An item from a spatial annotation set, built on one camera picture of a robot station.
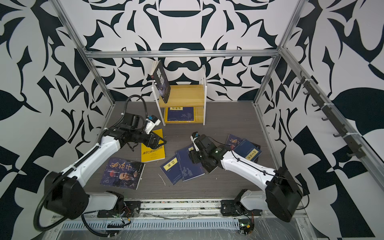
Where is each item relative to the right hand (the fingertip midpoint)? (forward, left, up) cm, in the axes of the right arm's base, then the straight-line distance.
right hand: (193, 152), depth 82 cm
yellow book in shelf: (+30, +19, -6) cm, 36 cm away
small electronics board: (-32, -24, -12) cm, 41 cm away
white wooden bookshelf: (+26, +4, +11) cm, 29 cm away
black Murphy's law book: (-4, -9, -9) cm, 13 cm away
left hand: (+6, +17, +8) cm, 20 cm away
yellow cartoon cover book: (+4, +28, -9) cm, 29 cm away
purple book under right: (+12, -25, -9) cm, 29 cm away
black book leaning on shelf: (+34, +18, +24) cm, 46 cm away
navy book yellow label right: (+5, -33, -9) cm, 34 cm away
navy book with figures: (+32, +9, -5) cm, 33 cm away
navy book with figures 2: (-6, +3, -9) cm, 11 cm away
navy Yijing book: (-5, +13, -10) cm, 17 cm away
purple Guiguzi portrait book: (-8, +40, -9) cm, 42 cm away
